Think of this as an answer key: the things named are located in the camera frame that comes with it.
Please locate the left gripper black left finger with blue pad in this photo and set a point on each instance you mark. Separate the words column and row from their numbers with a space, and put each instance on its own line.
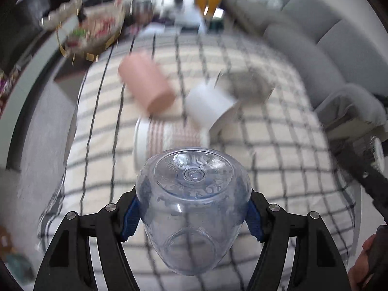
column 67, row 262

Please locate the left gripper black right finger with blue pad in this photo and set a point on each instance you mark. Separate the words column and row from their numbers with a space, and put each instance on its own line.
column 317, row 264

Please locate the clear plastic cup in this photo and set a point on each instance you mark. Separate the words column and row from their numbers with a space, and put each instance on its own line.
column 192, row 202

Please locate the white pink patterned paper cup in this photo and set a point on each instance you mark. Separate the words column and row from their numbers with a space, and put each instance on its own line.
column 152, row 136

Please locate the grey glass cup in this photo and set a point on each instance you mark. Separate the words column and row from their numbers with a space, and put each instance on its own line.
column 247, row 86

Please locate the person's hand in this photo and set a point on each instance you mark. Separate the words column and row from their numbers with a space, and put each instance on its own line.
column 358, row 273

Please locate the green bag on floor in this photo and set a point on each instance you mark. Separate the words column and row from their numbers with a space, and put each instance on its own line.
column 20, row 267

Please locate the cardboard box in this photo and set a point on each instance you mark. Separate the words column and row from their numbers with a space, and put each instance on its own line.
column 6, row 245

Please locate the plaid checkered cloth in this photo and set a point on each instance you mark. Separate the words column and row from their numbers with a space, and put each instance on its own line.
column 280, row 143

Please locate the long white tv cabinet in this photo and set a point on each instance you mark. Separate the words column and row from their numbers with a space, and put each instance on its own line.
column 25, row 83

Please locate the dark top coffee table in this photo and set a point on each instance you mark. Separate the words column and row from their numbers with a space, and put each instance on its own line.
column 144, row 17

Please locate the grey sectional sofa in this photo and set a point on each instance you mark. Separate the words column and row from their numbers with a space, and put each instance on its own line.
column 339, row 48

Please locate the large snack bowl gold stand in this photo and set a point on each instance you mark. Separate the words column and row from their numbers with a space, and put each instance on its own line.
column 100, row 28

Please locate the small snack bowl gold stand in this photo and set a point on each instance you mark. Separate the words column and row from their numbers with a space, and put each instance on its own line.
column 58, row 16

